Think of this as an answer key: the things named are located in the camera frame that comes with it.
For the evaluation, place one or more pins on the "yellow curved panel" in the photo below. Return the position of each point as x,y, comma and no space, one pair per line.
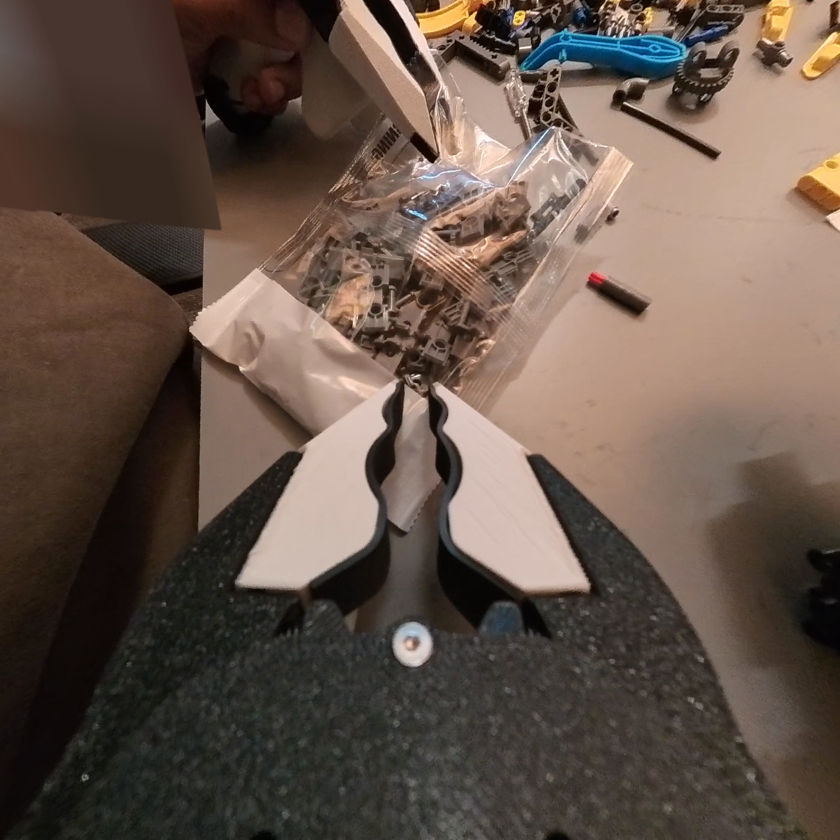
449,19

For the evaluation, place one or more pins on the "red-tipped black pin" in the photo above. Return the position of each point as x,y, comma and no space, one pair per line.
623,293

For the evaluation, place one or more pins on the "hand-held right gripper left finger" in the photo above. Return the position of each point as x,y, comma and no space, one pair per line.
315,525

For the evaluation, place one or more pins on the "blue brick separator tool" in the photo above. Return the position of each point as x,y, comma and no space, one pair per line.
630,49

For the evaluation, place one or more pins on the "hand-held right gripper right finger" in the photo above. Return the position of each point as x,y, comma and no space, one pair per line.
512,525

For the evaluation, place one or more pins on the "grey elbow pipe piece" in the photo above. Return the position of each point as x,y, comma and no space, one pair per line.
630,90

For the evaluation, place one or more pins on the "person's left hand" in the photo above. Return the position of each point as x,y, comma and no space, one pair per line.
249,23

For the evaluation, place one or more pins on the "yellow slanted brick piece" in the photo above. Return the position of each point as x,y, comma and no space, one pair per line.
823,56

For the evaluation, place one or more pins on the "yellow rectangular panel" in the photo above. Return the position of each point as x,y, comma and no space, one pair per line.
820,184

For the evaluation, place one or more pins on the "pile of small brick parts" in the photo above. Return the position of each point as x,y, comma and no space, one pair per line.
590,16

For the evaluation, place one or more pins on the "long black axle rod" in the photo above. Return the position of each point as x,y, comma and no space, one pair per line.
676,131

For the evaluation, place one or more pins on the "dark grey angled beam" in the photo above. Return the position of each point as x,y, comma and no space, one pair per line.
551,98

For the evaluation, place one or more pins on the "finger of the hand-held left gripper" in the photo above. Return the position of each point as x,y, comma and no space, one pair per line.
426,59
380,79

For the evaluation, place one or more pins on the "clear bag of grey parts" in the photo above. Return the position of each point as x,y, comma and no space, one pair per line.
394,275

